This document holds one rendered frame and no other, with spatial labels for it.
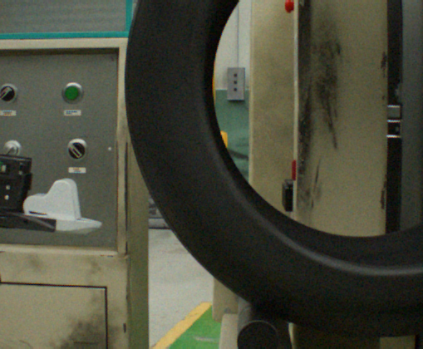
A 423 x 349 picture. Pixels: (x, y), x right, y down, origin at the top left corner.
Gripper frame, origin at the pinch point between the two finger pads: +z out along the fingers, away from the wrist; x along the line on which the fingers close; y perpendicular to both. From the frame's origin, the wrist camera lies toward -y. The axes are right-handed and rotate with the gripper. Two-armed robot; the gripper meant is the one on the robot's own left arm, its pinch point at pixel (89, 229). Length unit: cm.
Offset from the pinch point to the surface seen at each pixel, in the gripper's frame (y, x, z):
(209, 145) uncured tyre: 12.0, -12.3, 12.9
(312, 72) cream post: 22.7, 25.0, 24.3
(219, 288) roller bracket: -8.4, 22.5, 15.7
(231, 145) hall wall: -13, 903, 5
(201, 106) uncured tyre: 15.7, -12.3, 11.5
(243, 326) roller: -6.5, -11.4, 18.9
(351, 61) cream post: 25.0, 25.0, 29.6
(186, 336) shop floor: -101, 404, 1
